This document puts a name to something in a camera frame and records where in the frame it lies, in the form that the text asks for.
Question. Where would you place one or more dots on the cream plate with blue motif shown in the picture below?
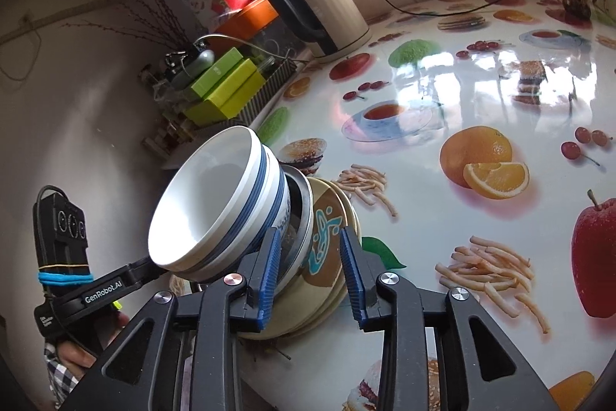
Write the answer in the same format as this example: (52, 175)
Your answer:
(355, 218)
(288, 331)
(327, 242)

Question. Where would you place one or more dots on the orange box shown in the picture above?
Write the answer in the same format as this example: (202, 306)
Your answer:
(245, 21)

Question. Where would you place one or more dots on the person's left forearm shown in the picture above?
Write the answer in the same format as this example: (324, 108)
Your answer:
(60, 379)

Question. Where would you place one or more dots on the white kettle base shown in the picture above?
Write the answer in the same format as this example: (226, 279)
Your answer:
(351, 47)

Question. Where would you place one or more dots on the zigzag patterned tray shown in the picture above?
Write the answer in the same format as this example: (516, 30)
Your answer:
(269, 93)

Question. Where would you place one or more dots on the white electric kettle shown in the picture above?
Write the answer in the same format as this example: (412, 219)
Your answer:
(327, 1)

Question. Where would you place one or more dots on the cluster of small bottles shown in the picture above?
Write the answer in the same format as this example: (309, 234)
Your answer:
(166, 131)

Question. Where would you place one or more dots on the grey oval device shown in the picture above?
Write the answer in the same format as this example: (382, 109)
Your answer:
(192, 66)

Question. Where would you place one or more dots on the food print tablecloth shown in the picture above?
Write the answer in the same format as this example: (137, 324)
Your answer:
(423, 218)

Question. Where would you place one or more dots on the flat green box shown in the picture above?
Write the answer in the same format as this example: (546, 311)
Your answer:
(216, 71)

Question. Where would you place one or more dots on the white bowl with blue band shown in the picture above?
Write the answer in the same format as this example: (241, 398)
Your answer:
(207, 209)
(274, 199)

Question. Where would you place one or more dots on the person's left hand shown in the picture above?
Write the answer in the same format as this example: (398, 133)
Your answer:
(79, 358)

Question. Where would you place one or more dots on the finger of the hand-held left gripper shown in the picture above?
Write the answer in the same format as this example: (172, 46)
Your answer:
(151, 271)

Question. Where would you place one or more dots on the large green box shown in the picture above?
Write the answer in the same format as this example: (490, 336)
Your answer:
(231, 98)

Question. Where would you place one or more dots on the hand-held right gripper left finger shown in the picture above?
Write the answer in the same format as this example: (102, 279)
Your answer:
(268, 281)

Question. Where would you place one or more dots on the stainless steel bowl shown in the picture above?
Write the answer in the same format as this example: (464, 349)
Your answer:
(296, 242)
(312, 209)

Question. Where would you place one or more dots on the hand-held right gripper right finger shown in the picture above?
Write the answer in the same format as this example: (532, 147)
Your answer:
(353, 281)

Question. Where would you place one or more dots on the dried branches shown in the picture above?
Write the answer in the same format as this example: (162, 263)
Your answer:
(144, 11)

